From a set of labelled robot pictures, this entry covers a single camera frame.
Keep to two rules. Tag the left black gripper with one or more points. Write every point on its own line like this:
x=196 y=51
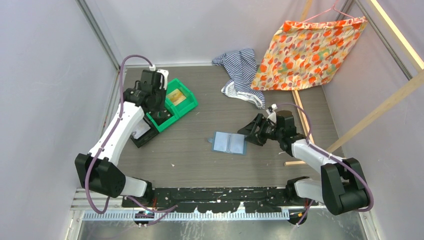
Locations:
x=160 y=107

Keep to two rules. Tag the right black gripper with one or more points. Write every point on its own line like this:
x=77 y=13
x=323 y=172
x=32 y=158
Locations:
x=258 y=139

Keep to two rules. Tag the blue card holder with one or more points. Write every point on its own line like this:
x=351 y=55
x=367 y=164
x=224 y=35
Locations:
x=230 y=143

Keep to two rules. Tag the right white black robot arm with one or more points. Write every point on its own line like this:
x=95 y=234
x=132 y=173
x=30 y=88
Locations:
x=342 y=186

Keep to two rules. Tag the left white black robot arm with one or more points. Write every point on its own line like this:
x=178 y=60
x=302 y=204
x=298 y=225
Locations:
x=98 y=169

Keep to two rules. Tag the yellow card in bin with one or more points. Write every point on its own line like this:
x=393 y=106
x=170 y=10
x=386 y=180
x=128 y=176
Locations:
x=176 y=96

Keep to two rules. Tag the green plastic bin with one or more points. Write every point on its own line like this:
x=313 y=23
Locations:
x=170 y=114

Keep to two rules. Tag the black plastic bin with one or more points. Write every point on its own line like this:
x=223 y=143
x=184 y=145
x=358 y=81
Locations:
x=152 y=133

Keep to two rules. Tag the blue white striped cloth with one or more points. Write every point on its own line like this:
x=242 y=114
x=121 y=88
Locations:
x=241 y=67

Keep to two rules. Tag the orange floral cloth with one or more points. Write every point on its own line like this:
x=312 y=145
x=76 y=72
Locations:
x=303 y=55

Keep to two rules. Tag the pink clothes hanger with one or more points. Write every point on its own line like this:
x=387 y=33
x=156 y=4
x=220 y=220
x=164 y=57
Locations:
x=332 y=8

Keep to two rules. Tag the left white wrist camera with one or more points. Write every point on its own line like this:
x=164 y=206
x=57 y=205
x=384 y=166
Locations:
x=163 y=74

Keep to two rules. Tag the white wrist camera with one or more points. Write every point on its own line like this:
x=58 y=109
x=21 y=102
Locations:
x=272 y=115
x=163 y=74

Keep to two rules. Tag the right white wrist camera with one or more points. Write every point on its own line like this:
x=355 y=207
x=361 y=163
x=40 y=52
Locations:
x=272 y=115

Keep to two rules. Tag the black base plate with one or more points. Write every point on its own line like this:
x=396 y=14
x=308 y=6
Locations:
x=268 y=199

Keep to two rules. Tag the aluminium front rail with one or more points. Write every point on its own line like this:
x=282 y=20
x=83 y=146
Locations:
x=144 y=215

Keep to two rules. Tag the wooden frame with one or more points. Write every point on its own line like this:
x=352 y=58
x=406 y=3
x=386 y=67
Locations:
x=376 y=99

